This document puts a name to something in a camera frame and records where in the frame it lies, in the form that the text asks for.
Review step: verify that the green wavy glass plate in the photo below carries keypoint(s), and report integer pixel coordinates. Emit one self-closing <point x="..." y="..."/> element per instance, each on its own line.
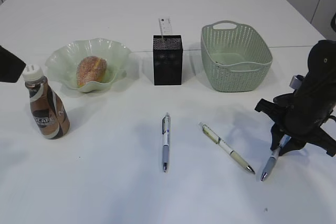
<point x="62" y="64"/>

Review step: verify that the sugared bread bun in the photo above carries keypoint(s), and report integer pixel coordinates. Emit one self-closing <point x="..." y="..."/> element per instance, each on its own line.
<point x="91" y="68"/>

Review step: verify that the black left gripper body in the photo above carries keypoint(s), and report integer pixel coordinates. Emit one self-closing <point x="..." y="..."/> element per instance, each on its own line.
<point x="11" y="67"/>

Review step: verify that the cream barrel pen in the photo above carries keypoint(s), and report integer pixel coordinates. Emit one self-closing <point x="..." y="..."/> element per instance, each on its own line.
<point x="222" y="144"/>

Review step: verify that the clear plastic ruler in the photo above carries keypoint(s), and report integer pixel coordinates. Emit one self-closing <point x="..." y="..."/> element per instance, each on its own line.
<point x="165" y="27"/>

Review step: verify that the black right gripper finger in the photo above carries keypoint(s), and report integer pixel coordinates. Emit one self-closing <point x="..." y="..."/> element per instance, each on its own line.
<point x="288" y="144"/>
<point x="277" y="134"/>

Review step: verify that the green woven plastic basket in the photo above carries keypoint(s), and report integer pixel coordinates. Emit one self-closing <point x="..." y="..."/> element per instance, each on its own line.
<point x="235" y="57"/>

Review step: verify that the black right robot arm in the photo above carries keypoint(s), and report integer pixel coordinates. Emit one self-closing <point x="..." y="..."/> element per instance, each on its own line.
<point x="321" y="66"/>

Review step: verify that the brown coffee bottle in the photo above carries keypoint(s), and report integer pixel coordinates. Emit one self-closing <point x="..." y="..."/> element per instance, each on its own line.
<point x="46" y="106"/>

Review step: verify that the white blue pen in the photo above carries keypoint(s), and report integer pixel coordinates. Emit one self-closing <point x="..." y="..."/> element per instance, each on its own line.
<point x="273" y="159"/>

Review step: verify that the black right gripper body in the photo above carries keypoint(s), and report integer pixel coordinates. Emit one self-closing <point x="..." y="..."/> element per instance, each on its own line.
<point x="300" y="114"/>

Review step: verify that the grey grip silver pen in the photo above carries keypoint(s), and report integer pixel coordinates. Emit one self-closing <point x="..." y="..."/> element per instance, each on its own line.
<point x="166" y="130"/>

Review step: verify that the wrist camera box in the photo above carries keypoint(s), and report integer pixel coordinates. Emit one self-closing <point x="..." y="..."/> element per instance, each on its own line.
<point x="296" y="81"/>

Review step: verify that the black mesh pen holder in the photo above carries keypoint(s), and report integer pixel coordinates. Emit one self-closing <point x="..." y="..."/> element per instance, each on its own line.
<point x="167" y="60"/>

